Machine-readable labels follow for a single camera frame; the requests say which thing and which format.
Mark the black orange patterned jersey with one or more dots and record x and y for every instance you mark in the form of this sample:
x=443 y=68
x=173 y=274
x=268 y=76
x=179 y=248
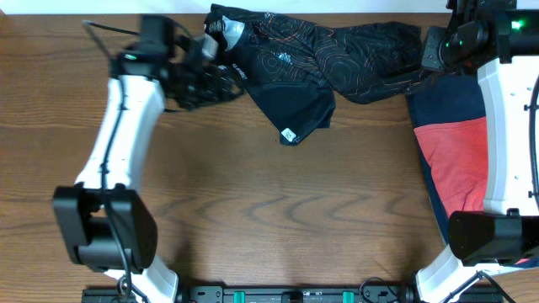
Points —
x=293 y=68

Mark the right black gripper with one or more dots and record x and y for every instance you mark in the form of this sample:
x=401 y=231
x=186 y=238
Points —
x=437 y=39

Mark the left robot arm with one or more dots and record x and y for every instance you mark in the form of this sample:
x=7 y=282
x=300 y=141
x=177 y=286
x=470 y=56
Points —
x=102 y=219

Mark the navy and red shirt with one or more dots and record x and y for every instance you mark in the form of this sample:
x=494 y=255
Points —
x=448 y=117

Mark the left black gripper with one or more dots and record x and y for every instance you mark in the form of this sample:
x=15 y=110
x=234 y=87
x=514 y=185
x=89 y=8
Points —
x=222 y=92

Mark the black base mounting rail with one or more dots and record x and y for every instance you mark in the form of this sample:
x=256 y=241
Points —
x=368 y=293

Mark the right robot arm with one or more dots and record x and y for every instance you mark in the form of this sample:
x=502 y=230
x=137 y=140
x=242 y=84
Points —
x=497 y=41

